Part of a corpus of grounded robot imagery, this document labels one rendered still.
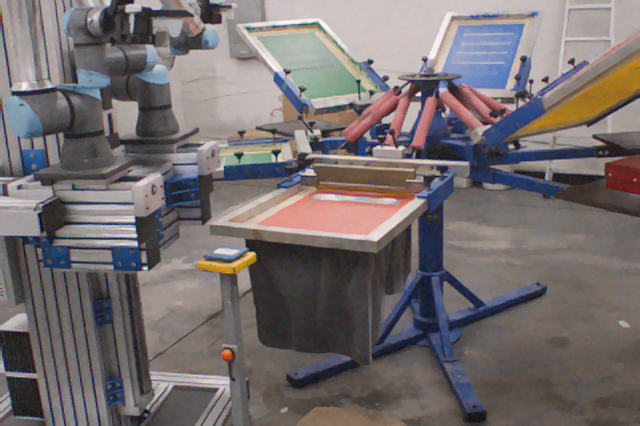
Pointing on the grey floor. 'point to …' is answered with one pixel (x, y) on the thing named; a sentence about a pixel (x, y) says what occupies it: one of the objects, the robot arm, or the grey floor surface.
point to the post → (233, 329)
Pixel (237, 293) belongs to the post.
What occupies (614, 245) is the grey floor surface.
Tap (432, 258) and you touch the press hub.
